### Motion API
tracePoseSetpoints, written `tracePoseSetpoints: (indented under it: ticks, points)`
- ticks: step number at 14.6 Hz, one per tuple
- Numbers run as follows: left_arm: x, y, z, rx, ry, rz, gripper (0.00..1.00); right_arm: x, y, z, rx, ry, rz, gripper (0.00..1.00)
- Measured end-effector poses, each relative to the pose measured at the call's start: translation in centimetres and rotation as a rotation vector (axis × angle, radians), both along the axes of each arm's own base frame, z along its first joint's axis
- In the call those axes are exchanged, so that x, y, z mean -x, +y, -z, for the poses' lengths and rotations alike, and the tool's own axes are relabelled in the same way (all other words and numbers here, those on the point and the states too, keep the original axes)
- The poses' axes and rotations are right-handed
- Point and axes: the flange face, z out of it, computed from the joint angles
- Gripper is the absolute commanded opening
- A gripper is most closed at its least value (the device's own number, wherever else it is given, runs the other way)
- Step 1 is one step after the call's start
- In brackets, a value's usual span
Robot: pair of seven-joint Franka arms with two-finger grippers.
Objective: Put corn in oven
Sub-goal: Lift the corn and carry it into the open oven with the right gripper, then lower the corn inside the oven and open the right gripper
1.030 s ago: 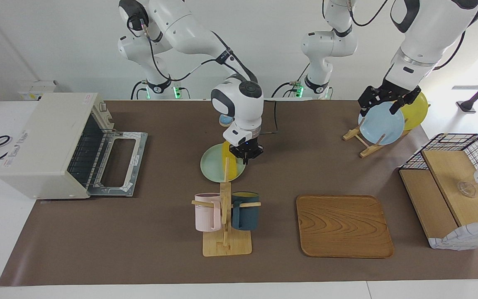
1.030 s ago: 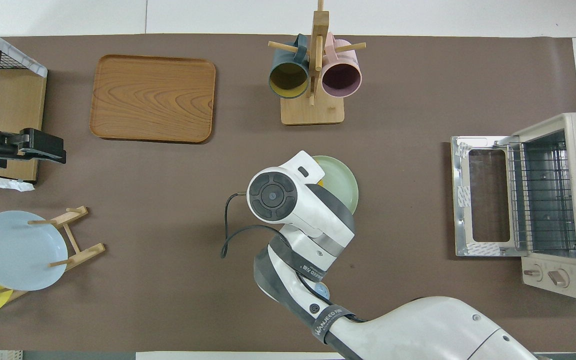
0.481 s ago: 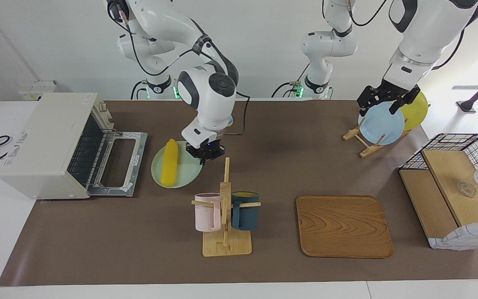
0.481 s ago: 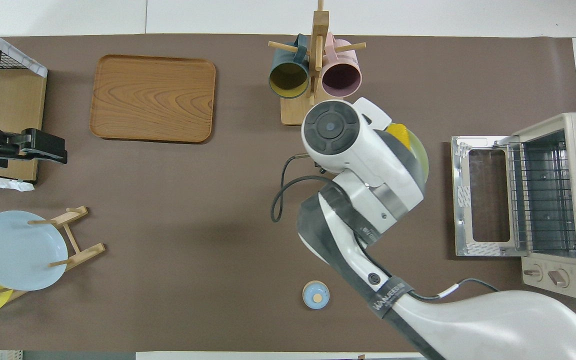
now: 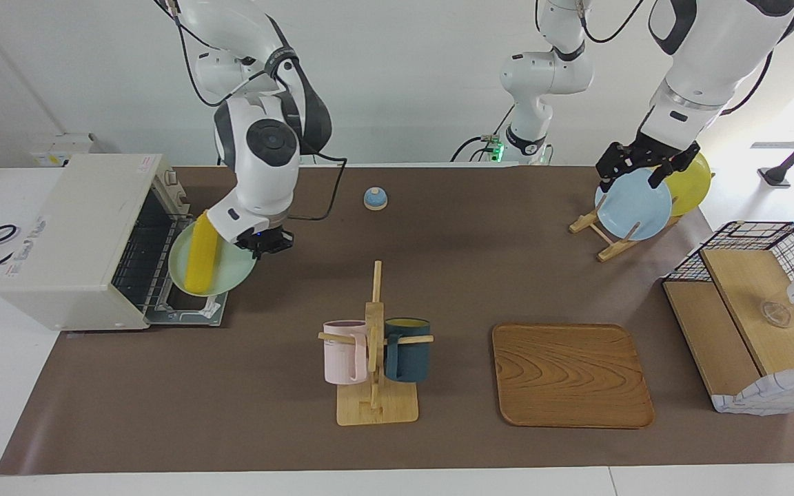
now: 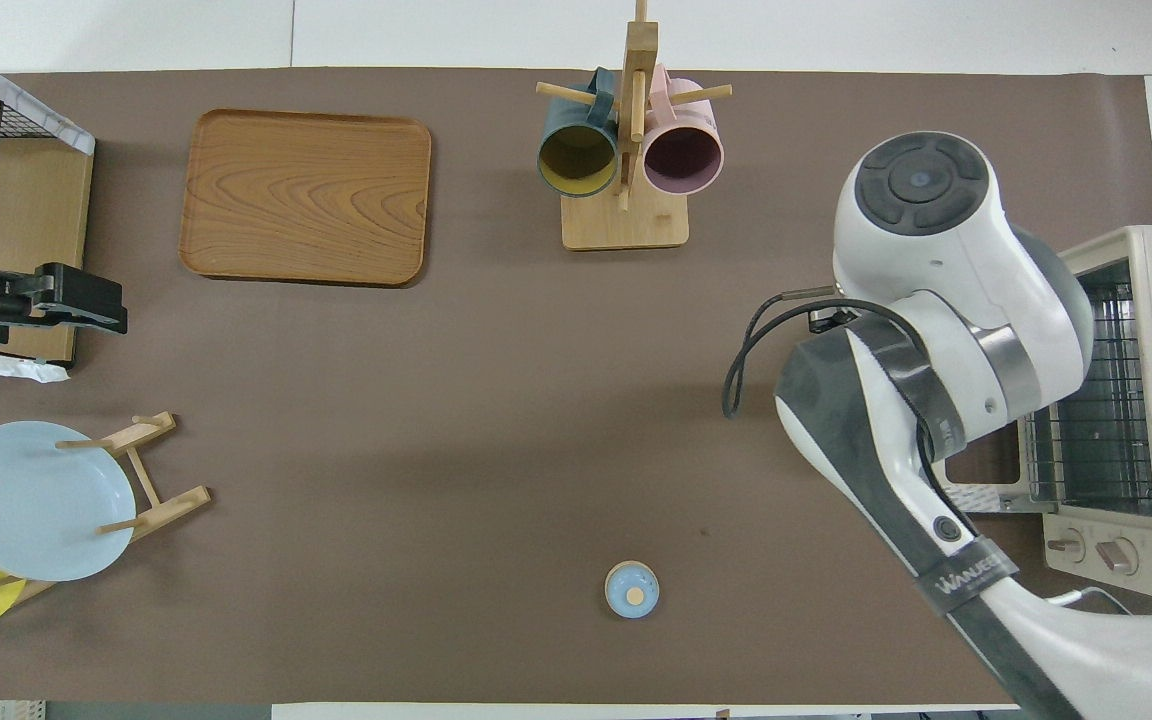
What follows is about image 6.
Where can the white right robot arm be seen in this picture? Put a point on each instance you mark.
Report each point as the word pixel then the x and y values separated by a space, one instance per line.
pixel 936 260

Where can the cream oven knob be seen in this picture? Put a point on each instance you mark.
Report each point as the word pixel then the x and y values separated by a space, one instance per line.
pixel 1068 545
pixel 1118 556

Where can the small blue bell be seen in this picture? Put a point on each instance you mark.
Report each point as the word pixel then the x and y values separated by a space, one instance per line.
pixel 632 590

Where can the light blue plate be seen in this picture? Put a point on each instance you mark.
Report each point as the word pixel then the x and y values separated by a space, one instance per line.
pixel 36 500

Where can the brown wooden tray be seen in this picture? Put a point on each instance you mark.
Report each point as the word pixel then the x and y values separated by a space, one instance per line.
pixel 306 195

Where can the brown table mat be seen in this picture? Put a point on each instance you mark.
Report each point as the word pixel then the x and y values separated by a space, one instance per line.
pixel 456 430

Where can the wooden plate rack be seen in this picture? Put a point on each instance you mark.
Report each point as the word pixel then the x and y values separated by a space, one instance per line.
pixel 171 505

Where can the pink mug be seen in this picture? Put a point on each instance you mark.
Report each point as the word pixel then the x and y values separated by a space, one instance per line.
pixel 683 160

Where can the wooden mug rack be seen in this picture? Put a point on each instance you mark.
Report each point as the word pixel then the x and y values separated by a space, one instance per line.
pixel 626 225

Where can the dark blue mug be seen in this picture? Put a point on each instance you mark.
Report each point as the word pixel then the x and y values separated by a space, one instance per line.
pixel 576 160

